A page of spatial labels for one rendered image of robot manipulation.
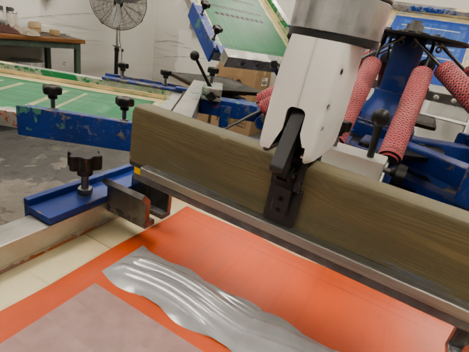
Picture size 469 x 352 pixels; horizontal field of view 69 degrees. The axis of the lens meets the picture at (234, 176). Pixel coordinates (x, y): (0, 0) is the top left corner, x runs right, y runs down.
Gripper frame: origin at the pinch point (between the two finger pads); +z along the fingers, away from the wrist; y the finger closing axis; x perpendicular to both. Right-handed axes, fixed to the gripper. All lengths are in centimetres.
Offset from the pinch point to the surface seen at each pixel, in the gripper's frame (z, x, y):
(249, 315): 13.5, -0.1, 2.9
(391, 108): -2, 2, -81
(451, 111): 24, 42, -416
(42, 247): 13.3, -24.9, 10.0
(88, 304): 14.1, -14.4, 12.0
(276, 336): 13.5, 3.4, 3.8
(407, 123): -3, 7, -54
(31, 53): 49, -379, -216
